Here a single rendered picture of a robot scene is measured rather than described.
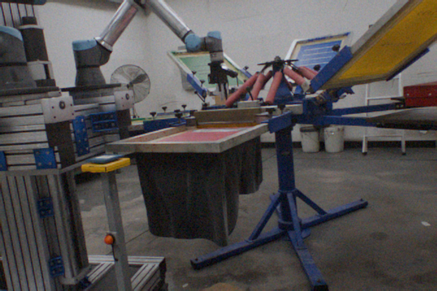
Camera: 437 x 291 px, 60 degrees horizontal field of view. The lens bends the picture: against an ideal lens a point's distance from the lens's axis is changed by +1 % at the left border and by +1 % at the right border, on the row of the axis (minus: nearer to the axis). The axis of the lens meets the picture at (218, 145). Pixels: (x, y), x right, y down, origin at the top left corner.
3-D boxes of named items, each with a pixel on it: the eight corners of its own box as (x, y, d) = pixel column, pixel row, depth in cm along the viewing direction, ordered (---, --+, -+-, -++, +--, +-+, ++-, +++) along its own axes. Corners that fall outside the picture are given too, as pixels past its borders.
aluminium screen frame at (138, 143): (220, 152, 139) (218, 142, 138) (106, 152, 168) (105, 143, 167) (289, 122, 206) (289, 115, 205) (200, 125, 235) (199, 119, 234)
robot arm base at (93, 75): (68, 87, 188) (65, 67, 186) (86, 86, 202) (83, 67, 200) (95, 84, 184) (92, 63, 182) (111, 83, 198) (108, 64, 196)
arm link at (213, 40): (205, 33, 202) (221, 31, 201) (208, 54, 204) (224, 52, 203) (204, 31, 194) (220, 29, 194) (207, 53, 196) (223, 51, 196)
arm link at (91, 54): (71, 66, 186) (66, 37, 183) (82, 67, 199) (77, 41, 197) (94, 63, 185) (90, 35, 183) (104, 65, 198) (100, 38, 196)
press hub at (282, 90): (307, 246, 266) (294, 52, 243) (257, 239, 285) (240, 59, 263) (322, 225, 299) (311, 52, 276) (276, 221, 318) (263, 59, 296)
